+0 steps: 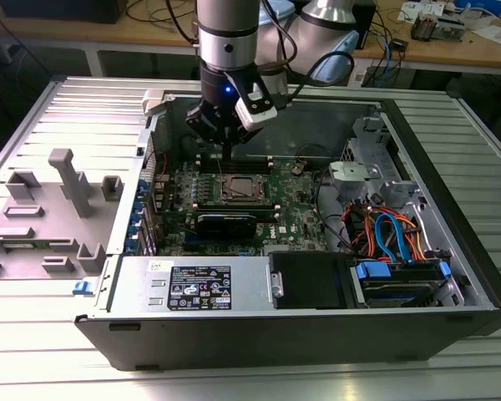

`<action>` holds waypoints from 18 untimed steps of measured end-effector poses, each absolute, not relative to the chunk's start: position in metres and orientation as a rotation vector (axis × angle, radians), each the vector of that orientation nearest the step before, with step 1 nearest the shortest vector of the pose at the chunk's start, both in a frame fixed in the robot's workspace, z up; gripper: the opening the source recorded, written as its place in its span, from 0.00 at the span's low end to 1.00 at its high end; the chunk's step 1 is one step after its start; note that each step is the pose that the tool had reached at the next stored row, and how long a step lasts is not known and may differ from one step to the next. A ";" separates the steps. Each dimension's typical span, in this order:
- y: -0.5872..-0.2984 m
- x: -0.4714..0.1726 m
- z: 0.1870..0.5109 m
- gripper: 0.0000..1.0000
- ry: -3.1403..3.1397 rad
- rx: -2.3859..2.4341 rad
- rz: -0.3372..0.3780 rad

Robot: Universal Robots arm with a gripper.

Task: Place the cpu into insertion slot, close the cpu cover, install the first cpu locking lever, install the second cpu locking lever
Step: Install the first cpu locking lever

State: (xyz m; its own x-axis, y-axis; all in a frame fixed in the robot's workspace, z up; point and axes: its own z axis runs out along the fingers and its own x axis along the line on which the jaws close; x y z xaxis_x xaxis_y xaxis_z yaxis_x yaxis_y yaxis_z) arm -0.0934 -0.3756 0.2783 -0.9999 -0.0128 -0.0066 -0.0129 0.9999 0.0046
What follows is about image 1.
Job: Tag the round coin cell battery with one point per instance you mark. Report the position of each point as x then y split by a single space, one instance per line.
297 169

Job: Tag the black PC case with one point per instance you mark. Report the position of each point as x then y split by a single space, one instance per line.
234 342

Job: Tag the silver CPU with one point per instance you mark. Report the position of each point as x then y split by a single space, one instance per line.
239 184

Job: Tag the silver metal disk bay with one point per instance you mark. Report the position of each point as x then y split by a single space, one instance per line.
359 175

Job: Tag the grey electronic device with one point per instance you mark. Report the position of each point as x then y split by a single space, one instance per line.
451 29

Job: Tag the wooden desk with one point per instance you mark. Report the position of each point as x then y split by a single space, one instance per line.
442 54

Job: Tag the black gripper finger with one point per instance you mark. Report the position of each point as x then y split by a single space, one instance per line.
202 123
242 135

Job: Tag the blue case latch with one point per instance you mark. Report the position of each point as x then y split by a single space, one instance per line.
82 287

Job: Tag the black computer box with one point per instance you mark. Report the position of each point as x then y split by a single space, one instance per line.
62 10

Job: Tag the black RAM slot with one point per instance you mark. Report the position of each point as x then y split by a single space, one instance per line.
250 159
250 167

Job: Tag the green motherboard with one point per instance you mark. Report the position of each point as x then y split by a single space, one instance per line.
292 200

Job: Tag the black upright box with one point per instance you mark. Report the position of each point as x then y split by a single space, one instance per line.
367 25

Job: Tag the black RAM stick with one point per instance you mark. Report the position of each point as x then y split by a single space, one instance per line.
234 206

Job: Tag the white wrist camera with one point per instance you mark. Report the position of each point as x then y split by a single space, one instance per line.
256 113

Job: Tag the hard disk in blue carrier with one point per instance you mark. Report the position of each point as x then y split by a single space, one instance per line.
373 269

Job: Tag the black graphics card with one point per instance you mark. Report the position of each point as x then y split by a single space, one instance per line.
225 225

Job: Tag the blue card clip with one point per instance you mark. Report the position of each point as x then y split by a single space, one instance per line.
142 190
130 244
138 208
135 225

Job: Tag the grey parts rack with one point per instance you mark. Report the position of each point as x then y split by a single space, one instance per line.
46 234

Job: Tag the small black box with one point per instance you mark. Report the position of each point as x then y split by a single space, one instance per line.
399 45

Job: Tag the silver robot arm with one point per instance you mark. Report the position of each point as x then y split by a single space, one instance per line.
227 25

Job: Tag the finned metal heatsink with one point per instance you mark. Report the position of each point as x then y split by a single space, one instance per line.
423 27

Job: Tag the white printed carton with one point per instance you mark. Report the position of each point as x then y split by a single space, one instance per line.
421 10

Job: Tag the silver power supply unit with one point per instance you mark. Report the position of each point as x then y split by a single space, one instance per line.
133 288

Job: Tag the white paper sheets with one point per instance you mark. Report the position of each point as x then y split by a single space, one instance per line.
494 34

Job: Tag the black expansion slot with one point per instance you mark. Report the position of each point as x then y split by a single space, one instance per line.
217 247

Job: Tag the thin metal locking lever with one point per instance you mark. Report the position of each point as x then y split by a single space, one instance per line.
221 168
240 190

